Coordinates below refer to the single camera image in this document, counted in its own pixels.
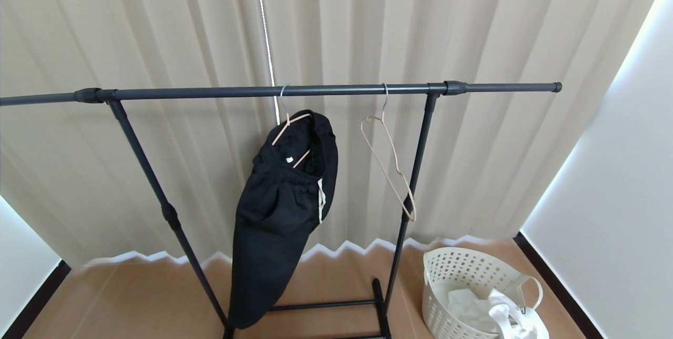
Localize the pink clothes hanger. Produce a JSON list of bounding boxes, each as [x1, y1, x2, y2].
[[271, 85, 313, 169], [361, 83, 417, 223]]

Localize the black shorts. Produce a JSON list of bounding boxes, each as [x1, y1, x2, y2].
[[226, 109, 340, 330]]

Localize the white printed t-shirt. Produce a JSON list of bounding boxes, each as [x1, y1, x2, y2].
[[446, 280, 550, 339]]

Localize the black clothes rack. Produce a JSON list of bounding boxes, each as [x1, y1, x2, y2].
[[0, 80, 563, 339]]

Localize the white laundry basket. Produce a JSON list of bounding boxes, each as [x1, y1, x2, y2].
[[422, 247, 545, 339]]

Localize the beige curtain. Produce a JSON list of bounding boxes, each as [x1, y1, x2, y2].
[[0, 0, 673, 269]]

